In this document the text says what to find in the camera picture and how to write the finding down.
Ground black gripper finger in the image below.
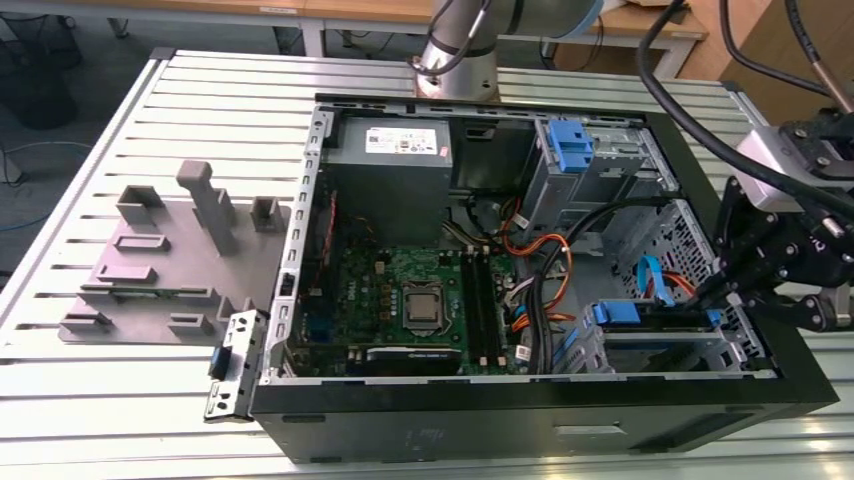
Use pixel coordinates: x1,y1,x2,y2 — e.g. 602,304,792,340
724,278,854,333
688,176,776,312

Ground blue data wire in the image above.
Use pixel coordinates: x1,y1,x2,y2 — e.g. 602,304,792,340
636,255,676,307

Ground hard disk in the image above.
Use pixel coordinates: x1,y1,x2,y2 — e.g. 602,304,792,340
554,298,727,371

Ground metal disk bay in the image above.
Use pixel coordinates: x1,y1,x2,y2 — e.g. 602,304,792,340
552,298,759,375

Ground wooden cabinet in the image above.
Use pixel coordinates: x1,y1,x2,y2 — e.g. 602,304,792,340
676,0,854,144

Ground blue plastic drive latch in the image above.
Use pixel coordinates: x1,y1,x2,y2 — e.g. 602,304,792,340
547,119,596,175

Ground black RAM slot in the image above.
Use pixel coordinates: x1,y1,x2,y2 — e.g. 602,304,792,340
487,247,508,365
469,247,491,365
463,247,483,365
480,247,500,365

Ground silver CPU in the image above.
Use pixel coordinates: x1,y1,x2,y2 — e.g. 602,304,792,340
404,292,445,321

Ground CPU socket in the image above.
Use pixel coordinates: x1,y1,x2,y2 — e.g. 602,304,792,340
397,279,449,337

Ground green motherboard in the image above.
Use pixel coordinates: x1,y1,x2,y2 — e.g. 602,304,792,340
285,244,535,377

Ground grey power supply unit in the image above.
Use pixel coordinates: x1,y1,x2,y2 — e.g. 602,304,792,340
325,117,456,246

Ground black graphics card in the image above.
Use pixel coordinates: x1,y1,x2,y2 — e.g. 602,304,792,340
345,346,463,377

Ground black PC case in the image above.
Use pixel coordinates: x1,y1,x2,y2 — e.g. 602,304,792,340
249,92,840,464

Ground blue video connector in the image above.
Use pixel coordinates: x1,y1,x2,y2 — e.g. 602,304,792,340
208,346,236,380

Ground grey parts rack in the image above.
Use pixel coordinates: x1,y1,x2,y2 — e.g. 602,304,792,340
57,159,296,346

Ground green RAM stick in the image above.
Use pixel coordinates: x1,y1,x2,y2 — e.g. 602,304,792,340
109,285,209,299

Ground long wooden desk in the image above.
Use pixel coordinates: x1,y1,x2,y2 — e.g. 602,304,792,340
56,0,710,76

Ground black mesh waste bin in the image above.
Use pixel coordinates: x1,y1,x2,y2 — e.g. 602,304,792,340
0,12,85,132

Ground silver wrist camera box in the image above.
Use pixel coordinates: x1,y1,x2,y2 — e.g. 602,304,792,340
731,128,806,214

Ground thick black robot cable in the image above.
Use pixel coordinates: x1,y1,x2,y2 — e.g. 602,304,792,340
718,0,835,96
636,0,854,219

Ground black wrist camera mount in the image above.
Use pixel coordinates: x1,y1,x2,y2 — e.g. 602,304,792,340
776,109,854,191

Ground orange red power wires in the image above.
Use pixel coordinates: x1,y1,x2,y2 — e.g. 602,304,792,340
500,232,576,326

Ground thick black cable bundle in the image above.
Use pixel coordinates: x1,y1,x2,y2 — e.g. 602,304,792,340
532,196,672,375

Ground yellow black power wires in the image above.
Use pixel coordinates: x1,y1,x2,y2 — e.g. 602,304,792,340
443,219,508,247

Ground black cable copper sleeve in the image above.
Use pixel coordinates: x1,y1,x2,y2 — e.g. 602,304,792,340
783,0,854,112

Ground thin multicoloured fan wire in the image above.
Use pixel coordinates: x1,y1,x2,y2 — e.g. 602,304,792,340
343,213,376,246

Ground red black twisted wire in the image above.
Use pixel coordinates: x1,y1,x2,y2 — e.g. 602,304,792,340
320,192,339,296

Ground white floor cable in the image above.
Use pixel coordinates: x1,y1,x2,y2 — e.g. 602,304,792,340
0,141,92,152

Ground blue network cable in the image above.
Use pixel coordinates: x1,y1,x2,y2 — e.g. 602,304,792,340
0,213,49,235

